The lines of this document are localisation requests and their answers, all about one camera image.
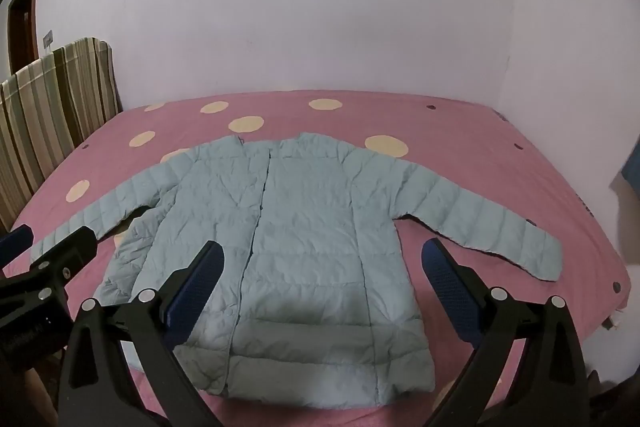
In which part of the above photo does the brown wooden door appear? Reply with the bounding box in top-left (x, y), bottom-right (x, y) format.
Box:
top-left (7, 0), bottom-right (42, 64)

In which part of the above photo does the light blue puffer jacket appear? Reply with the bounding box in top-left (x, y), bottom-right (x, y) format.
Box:
top-left (30, 132), bottom-right (565, 397)

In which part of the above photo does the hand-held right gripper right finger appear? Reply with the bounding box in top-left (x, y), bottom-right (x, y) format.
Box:
top-left (421, 238), bottom-right (592, 427)

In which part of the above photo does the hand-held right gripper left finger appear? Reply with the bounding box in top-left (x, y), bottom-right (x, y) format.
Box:
top-left (56, 240), bottom-right (225, 427)

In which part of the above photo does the blue cloth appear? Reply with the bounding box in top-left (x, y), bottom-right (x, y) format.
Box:
top-left (620, 151), bottom-right (640, 196)

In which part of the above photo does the pink dotted bed sheet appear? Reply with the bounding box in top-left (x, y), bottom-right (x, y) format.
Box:
top-left (10, 89), bottom-right (632, 427)

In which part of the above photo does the striped headboard cushion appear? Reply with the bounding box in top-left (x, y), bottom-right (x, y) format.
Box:
top-left (0, 37), bottom-right (124, 233)

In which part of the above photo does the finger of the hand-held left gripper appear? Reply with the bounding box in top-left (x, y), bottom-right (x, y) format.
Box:
top-left (27, 226), bottom-right (99, 304)
top-left (0, 225), bottom-right (35, 269)

